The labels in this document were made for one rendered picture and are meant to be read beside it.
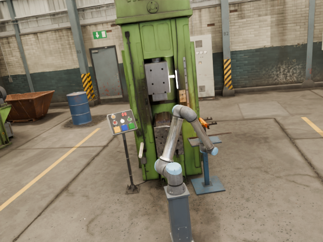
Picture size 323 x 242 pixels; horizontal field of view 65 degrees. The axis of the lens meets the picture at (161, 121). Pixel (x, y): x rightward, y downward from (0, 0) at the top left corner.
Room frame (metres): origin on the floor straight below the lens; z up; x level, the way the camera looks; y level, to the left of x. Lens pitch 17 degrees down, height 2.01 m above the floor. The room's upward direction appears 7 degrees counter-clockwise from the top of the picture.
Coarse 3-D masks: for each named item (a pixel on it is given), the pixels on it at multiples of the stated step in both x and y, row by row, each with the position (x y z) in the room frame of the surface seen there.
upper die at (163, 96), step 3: (153, 93) 3.45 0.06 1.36; (162, 93) 3.37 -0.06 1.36; (165, 93) 3.37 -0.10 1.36; (153, 96) 3.37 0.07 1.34; (156, 96) 3.37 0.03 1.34; (159, 96) 3.37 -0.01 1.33; (162, 96) 3.37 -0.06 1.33; (165, 96) 3.37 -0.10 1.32; (153, 99) 3.37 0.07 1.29; (156, 99) 3.37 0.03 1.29; (159, 99) 3.37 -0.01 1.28; (162, 99) 3.37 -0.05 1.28; (165, 99) 3.37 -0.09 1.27
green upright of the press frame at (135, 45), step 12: (132, 24) 3.51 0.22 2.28; (132, 36) 3.52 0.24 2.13; (132, 48) 3.52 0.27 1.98; (132, 60) 3.52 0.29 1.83; (144, 60) 3.71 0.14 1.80; (132, 84) 3.52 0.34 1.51; (144, 84) 3.52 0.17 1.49; (132, 96) 3.52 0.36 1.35; (144, 96) 3.52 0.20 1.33; (132, 108) 3.53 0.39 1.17; (144, 120) 3.52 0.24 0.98; (144, 132) 3.52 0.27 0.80; (156, 156) 3.52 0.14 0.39; (144, 168) 3.52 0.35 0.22; (144, 180) 3.52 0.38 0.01
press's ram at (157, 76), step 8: (152, 64) 3.37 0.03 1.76; (160, 64) 3.37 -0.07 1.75; (152, 72) 3.37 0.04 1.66; (160, 72) 3.37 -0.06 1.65; (152, 80) 3.37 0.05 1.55; (160, 80) 3.37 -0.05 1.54; (168, 80) 3.37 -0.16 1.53; (152, 88) 3.37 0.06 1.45; (160, 88) 3.37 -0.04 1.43; (168, 88) 3.37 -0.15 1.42
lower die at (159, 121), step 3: (168, 111) 3.78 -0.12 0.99; (159, 114) 3.69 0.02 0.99; (162, 114) 3.63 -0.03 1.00; (165, 114) 3.61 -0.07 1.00; (159, 117) 3.53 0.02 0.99; (162, 117) 3.47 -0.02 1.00; (165, 117) 3.46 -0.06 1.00; (156, 120) 3.44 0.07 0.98; (159, 120) 3.39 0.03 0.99; (162, 120) 3.37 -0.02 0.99; (165, 120) 3.37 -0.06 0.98; (168, 120) 3.37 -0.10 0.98; (156, 123) 3.37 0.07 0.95; (159, 123) 3.37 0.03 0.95; (162, 123) 3.37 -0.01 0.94; (165, 123) 3.37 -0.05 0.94; (168, 123) 3.37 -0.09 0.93
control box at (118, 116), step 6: (114, 114) 3.25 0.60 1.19; (120, 114) 3.27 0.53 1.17; (126, 114) 3.29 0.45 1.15; (132, 114) 3.32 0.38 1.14; (108, 120) 3.20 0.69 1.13; (114, 120) 3.20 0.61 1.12; (120, 120) 3.22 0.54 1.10; (126, 120) 3.25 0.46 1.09; (132, 120) 3.27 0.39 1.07; (114, 126) 3.16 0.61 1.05; (120, 126) 3.18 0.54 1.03; (114, 132) 3.11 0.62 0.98; (120, 132) 3.13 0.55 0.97; (126, 132) 3.21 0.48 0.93
